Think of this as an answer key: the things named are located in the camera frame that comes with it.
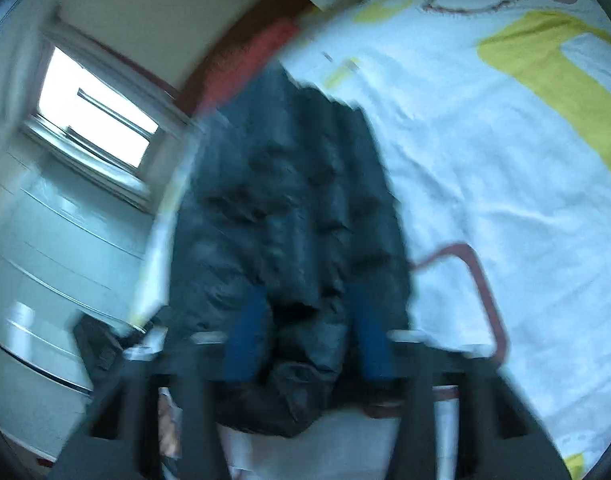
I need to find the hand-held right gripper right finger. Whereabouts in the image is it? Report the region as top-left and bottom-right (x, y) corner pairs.
(345, 280), (573, 480)

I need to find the black puffer jacket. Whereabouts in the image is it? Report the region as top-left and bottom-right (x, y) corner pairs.
(160, 62), (416, 438)

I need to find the bed with patterned white sheet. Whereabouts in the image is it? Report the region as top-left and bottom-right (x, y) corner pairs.
(130, 0), (611, 480)

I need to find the pale glass-door wardrobe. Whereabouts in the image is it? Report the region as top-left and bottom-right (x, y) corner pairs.
(0, 150), (156, 466)

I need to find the brown wooden headboard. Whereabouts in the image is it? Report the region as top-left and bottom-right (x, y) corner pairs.
(178, 0), (316, 116)

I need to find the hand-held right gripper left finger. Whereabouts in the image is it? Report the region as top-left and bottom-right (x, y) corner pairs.
(50, 287), (273, 480)

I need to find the window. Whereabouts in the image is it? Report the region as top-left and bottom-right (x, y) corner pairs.
(20, 42), (161, 201)

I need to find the red pillow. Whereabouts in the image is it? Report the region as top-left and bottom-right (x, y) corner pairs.
(195, 17), (306, 116)

